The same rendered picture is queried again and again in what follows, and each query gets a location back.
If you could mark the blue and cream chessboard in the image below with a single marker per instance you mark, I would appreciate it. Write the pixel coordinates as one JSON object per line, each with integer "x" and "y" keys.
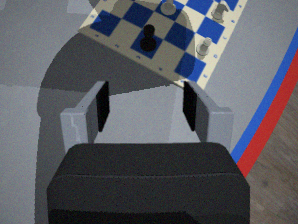
{"x": 118, "y": 25}

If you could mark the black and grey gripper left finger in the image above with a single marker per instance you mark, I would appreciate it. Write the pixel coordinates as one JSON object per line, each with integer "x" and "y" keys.
{"x": 82, "y": 123}

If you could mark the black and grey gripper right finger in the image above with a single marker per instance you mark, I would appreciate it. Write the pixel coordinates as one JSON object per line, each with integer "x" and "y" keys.
{"x": 210, "y": 122}

